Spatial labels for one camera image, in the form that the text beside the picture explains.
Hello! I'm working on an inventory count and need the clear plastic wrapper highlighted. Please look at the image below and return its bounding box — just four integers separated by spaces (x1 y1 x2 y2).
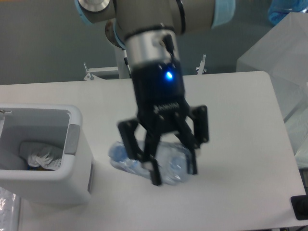
27 145 63 170

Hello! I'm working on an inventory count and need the black device at table edge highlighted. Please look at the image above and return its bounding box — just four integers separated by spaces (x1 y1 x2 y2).
291 195 308 220

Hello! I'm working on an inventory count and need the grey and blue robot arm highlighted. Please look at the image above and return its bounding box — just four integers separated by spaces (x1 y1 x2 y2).
75 0 236 186

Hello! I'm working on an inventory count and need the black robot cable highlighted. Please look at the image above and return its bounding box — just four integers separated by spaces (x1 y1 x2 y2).
123 49 133 75

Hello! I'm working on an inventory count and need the white metal base frame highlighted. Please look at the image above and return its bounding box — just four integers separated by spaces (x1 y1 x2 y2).
83 54 207 80

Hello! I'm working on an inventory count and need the white trash can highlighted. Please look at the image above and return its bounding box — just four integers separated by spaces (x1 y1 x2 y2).
0 103 94 204

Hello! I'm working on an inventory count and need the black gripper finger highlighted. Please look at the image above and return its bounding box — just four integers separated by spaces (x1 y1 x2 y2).
117 118 162 186
174 105 209 175

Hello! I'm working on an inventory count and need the crushed clear plastic bottle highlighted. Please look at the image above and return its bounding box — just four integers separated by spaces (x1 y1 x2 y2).
108 141 192 185

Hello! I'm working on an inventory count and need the clear plastic sheet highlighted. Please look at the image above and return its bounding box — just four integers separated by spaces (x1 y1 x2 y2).
0 188 21 231

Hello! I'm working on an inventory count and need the translucent plastic box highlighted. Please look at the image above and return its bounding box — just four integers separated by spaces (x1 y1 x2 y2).
236 13 308 169

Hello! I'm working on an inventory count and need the blue plastic bag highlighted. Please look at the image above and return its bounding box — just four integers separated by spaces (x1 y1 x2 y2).
268 0 308 26

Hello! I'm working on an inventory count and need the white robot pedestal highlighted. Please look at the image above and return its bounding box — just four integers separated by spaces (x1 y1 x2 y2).
115 47 130 79

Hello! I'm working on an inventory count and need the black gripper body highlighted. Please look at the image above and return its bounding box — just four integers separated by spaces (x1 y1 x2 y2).
131 59 192 137

